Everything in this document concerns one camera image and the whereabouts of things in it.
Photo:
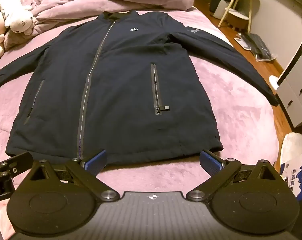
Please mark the dark navy zip jacket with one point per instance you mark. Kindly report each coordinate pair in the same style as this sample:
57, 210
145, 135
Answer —
121, 80

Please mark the white plush toy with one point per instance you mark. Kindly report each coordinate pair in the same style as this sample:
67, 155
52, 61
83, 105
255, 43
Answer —
17, 15

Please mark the white round object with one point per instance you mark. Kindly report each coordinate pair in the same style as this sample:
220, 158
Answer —
274, 82

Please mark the bagged black clothing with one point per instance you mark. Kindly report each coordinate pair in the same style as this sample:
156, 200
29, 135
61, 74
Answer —
258, 47

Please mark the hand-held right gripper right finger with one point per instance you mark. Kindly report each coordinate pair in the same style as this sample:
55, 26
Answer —
211, 160

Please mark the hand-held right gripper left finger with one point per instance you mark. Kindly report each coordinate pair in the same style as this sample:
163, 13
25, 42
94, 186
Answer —
95, 160

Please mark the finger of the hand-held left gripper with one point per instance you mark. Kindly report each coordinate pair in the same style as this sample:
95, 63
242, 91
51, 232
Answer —
14, 163

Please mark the blue and white box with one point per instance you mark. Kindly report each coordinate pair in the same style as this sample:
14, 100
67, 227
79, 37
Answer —
297, 180

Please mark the white drawer cabinet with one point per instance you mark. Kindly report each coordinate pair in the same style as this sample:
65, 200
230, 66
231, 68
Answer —
294, 97

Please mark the wooden side table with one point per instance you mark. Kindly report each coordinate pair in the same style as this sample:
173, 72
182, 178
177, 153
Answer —
238, 15

